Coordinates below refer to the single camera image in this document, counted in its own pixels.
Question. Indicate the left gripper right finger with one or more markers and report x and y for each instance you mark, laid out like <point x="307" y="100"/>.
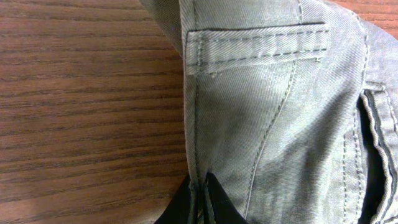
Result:
<point x="219" y="208"/>

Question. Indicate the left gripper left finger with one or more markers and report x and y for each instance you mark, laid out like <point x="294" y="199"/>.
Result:
<point x="181" y="209"/>

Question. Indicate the grey shorts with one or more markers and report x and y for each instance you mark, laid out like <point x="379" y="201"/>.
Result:
<point x="292" y="105"/>

